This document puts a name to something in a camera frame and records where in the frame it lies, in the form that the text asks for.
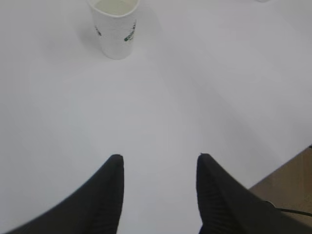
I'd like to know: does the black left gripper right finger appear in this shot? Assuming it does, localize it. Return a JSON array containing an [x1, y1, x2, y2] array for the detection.
[[196, 154, 312, 234]]

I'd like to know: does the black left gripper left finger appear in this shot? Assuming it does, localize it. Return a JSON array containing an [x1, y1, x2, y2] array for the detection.
[[10, 155, 124, 234]]

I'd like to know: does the white paper cup green logo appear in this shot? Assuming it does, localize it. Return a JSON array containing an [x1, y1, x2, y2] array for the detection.
[[87, 0, 139, 59]]

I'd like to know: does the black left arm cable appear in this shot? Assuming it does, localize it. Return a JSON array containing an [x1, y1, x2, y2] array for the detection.
[[262, 199, 312, 217]]

